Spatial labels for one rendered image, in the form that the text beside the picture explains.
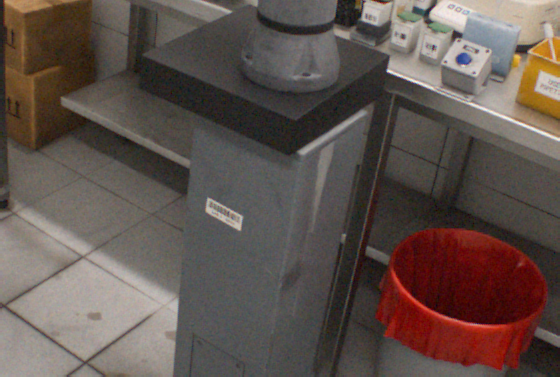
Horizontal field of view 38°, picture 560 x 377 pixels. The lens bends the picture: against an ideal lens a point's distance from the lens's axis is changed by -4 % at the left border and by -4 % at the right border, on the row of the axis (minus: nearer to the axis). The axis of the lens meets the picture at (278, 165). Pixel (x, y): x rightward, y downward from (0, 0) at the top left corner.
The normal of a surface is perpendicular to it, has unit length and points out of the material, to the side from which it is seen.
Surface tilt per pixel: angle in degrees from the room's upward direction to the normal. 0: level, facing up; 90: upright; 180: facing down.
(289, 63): 76
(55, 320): 0
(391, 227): 2
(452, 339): 95
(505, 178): 90
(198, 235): 90
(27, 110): 90
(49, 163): 0
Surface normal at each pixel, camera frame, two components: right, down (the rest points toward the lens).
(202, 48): 0.10, -0.83
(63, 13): 0.75, 0.33
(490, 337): 0.11, 0.57
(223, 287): -0.55, 0.36
